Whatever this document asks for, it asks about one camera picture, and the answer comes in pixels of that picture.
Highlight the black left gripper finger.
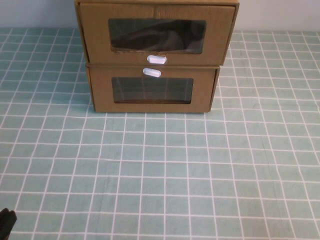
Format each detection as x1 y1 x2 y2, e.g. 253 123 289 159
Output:
7 210 17 240
0 207 9 240

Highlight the cardboard drawer with large window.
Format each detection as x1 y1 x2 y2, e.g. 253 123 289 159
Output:
78 2 236 67

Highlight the cardboard shoe box shell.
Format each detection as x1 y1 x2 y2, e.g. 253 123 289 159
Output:
74 0 242 64

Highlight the green grid tablecloth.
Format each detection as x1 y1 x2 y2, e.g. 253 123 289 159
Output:
0 26 320 240

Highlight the cardboard drawer with small window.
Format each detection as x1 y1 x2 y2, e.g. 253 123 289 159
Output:
89 66 217 112

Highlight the lower cardboard drawer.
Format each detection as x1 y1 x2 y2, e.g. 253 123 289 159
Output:
85 63 221 114

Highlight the white plastic drawer handle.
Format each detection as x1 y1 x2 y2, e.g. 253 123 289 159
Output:
142 67 162 78
146 54 168 66

